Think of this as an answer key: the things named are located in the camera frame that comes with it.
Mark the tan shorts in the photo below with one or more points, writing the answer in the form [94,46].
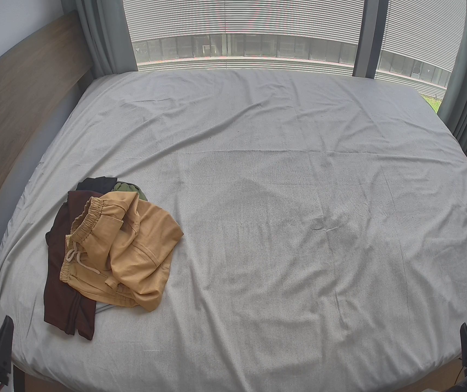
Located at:
[147,239]

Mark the bed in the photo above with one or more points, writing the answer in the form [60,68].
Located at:
[258,178]

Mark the brown garment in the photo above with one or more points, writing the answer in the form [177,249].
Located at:
[59,268]

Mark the pale grey garment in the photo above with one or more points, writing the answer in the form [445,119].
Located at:
[104,308]

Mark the black garment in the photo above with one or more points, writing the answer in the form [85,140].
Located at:
[98,184]

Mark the green garment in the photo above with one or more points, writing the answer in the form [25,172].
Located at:
[125,188]

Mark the window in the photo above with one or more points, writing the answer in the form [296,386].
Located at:
[258,14]

